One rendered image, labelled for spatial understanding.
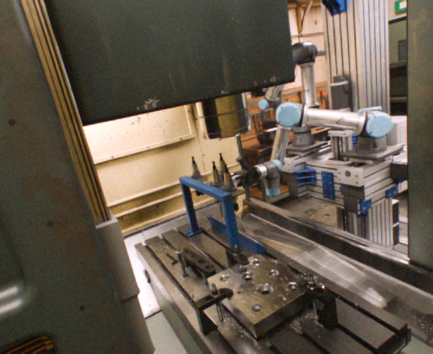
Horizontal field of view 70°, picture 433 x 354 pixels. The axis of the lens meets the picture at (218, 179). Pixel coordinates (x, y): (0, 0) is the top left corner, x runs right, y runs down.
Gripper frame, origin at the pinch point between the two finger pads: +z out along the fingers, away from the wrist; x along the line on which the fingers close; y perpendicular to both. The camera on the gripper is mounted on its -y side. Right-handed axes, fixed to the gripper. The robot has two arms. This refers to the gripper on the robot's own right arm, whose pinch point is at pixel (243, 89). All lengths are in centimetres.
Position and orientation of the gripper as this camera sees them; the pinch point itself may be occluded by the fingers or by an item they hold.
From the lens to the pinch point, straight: 255.8
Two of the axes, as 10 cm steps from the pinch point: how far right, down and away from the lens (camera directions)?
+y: 2.8, 8.9, 3.6
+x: 6.7, -4.5, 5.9
